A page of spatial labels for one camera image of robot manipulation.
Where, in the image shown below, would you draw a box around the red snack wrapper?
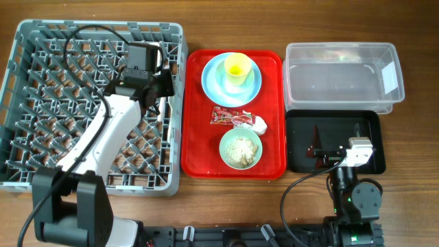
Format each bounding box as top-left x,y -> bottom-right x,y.
210,106 -> 256,126

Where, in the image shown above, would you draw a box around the white plastic spoon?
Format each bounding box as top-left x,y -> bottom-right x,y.
167,96 -> 174,143

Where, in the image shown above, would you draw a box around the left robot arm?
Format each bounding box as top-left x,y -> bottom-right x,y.
26,43 -> 174,246

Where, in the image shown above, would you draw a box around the clear plastic bin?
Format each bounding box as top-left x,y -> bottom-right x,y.
283,42 -> 405,114

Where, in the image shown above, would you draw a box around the light green small plate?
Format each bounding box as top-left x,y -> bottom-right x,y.
215,61 -> 254,94

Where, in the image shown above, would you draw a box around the yellow plastic cup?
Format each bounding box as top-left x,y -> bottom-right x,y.
224,53 -> 252,86

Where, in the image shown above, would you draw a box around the light green bowl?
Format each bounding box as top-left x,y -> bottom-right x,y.
219,128 -> 263,170

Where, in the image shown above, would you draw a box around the black plastic tray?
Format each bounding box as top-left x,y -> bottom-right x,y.
286,110 -> 386,174

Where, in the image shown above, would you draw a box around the grey plastic dishwasher rack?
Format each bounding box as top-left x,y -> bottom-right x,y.
1,19 -> 189,197

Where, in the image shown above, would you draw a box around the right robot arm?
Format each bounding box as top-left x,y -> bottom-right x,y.
307,126 -> 383,246

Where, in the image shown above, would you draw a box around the white tissue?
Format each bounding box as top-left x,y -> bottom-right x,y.
233,111 -> 268,136

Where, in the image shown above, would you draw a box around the red plastic tray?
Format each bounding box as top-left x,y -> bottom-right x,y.
180,49 -> 287,180

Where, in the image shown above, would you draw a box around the rice and peanut leftovers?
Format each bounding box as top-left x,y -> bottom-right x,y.
225,137 -> 259,168

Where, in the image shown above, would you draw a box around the light blue plate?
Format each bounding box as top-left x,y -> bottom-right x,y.
201,52 -> 262,108

